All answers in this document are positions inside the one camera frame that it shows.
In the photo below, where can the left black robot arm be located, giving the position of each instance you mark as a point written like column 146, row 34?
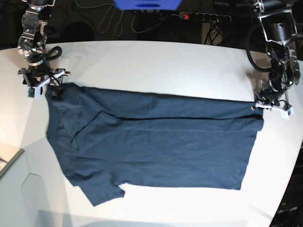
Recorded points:
column 278, row 25

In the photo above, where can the black power strip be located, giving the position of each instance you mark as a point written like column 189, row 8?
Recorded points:
column 205, row 17

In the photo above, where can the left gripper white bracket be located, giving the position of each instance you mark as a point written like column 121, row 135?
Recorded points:
column 278, row 104

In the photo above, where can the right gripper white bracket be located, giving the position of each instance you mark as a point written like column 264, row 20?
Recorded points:
column 36, row 82

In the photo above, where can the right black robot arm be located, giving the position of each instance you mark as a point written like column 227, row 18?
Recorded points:
column 32, row 46

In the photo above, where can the dark blue t-shirt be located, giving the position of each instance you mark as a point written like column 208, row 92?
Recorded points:
column 104, row 138

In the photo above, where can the blue plastic box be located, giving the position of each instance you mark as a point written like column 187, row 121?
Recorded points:
column 147, row 4

